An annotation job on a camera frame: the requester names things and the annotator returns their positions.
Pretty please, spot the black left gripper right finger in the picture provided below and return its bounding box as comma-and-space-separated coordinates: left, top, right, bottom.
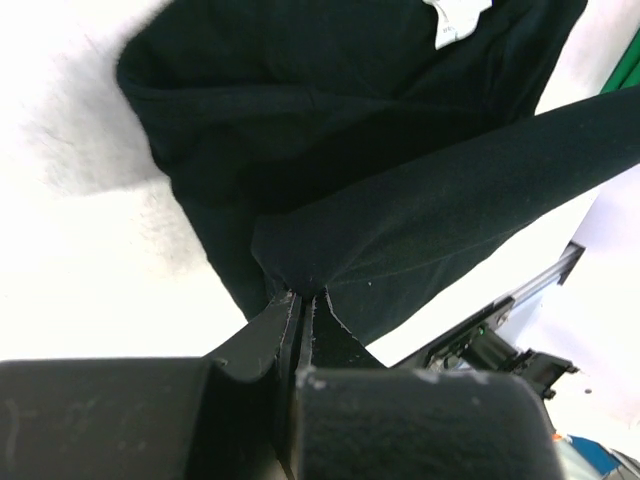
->
297, 290, 385, 371

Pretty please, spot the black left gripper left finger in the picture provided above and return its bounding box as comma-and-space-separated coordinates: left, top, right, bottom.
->
204, 292, 302, 383

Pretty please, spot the black t shirt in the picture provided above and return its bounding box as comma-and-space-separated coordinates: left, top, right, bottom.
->
116, 1, 639, 343

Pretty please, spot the green folded t shirt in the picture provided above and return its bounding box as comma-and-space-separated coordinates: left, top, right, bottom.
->
600, 31, 640, 94

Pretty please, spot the aluminium frame rail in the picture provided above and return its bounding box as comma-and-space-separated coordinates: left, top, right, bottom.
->
510, 241, 586, 308

